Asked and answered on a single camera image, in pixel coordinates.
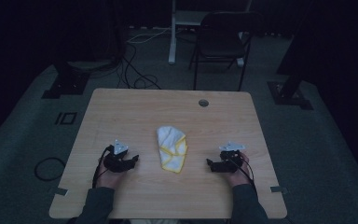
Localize black cable ring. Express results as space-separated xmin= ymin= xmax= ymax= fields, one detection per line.
xmin=34 ymin=157 xmax=67 ymax=182

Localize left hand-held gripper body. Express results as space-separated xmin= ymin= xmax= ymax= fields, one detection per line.
xmin=103 ymin=139 xmax=134 ymax=174

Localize black folding chair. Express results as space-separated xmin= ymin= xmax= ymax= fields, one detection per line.
xmin=188 ymin=11 xmax=264 ymax=91

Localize grey round floor plate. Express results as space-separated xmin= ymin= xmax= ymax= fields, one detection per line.
xmin=66 ymin=59 xmax=115 ymax=71

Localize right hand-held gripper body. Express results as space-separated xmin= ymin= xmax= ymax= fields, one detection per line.
xmin=218 ymin=141 xmax=247 ymax=174

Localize person's left hand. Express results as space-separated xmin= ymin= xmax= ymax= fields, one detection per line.
xmin=96 ymin=161 xmax=125 ymax=189

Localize grey tape strip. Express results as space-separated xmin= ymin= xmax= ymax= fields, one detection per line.
xmin=48 ymin=186 xmax=69 ymax=197
xmin=269 ymin=185 xmax=290 ymax=194

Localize white cloth with yellow edge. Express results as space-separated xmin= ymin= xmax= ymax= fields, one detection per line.
xmin=156 ymin=125 xmax=188 ymax=175

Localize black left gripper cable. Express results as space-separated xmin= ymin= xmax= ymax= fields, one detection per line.
xmin=91 ymin=145 xmax=112 ymax=189

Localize black floor cables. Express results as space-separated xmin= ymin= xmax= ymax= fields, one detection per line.
xmin=116 ymin=41 xmax=162 ymax=91

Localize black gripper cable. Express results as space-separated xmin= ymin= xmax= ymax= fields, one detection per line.
xmin=234 ymin=152 xmax=259 ymax=194
xmin=91 ymin=145 xmax=112 ymax=189

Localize black stand with base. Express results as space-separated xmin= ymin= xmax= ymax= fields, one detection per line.
xmin=41 ymin=60 xmax=91 ymax=100
xmin=267 ymin=31 xmax=314 ymax=111

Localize person's right hand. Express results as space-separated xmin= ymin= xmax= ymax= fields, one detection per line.
xmin=227 ymin=152 xmax=255 ymax=189

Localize white floor cable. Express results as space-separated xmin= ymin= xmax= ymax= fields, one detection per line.
xmin=127 ymin=27 xmax=172 ymax=45

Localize white desk frame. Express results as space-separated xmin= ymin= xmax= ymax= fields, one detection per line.
xmin=168 ymin=0 xmax=253 ymax=68

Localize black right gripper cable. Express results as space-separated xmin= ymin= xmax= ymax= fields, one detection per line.
xmin=234 ymin=152 xmax=259 ymax=194

